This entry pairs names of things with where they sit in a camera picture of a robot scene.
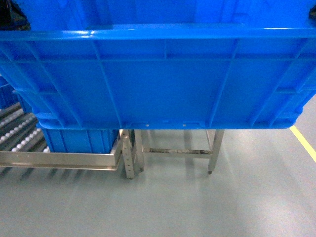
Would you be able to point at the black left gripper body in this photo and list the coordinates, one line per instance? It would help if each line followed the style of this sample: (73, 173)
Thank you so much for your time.
(12, 17)

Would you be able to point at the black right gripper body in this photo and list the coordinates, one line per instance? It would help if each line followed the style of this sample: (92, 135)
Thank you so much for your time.
(312, 13)

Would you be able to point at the large blue plastic crate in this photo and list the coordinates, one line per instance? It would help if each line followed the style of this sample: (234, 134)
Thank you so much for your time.
(163, 64)

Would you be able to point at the blue crate on shelf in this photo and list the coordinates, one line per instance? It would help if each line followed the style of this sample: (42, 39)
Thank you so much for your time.
(62, 140)

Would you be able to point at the steel roller shelf frame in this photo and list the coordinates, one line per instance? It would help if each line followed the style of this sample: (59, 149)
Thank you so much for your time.
(23, 145)

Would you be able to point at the steel table frame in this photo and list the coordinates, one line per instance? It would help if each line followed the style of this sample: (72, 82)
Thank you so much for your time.
(211, 154)

